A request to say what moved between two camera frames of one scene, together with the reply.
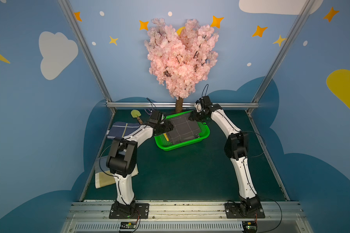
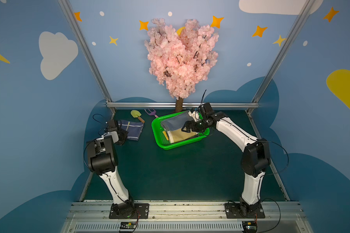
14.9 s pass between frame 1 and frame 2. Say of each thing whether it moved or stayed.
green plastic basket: stayed
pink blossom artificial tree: stayed
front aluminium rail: stayed
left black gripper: moved
